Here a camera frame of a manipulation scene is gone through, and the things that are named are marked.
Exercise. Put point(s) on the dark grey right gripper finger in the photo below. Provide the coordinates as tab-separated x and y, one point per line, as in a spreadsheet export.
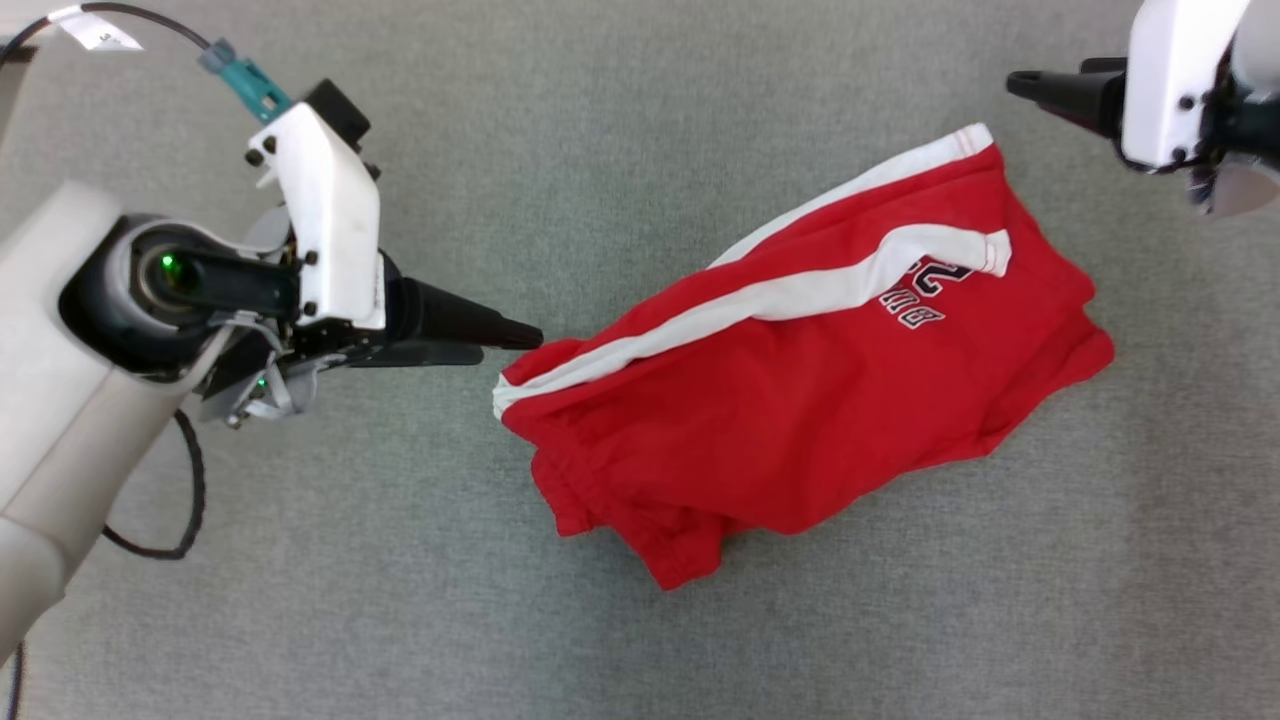
1075	97
1105	66

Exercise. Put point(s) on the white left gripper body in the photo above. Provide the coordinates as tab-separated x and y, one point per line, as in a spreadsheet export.
335	230

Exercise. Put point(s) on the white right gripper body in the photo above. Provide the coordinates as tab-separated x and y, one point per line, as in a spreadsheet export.
1170	80

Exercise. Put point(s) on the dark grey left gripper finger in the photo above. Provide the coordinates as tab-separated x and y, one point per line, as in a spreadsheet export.
460	318
430	356

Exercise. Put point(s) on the red shorts with white stripe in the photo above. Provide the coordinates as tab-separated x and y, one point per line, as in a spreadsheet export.
800	420

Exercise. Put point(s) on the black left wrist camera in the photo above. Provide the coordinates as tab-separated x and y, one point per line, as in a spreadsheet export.
340	110

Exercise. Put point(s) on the teal left camera connector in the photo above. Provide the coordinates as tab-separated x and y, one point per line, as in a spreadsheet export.
250	85

